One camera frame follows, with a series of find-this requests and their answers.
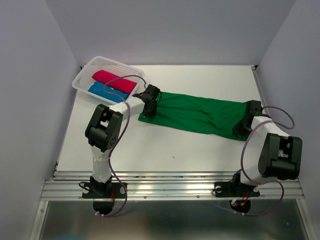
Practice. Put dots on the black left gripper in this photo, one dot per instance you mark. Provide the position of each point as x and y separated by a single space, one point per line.
153 114

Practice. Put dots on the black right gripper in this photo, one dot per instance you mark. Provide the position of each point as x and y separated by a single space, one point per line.
240 133

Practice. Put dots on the green t shirt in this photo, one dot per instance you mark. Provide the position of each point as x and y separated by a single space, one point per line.
198 115

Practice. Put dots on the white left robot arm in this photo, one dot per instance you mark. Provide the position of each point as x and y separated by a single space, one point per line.
103 134

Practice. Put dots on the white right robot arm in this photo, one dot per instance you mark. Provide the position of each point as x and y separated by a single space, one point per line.
277 155

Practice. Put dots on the rolled red t shirt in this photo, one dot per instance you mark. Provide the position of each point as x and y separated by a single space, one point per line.
113 81

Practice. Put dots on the white perforated plastic basket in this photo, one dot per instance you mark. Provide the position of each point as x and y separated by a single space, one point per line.
83 81

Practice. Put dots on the rolled blue t shirt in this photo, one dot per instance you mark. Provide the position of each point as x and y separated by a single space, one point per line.
108 93

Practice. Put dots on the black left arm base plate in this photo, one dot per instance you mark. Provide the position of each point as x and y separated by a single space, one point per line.
112 190

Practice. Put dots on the aluminium frame rail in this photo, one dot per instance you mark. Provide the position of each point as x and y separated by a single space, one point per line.
141 186

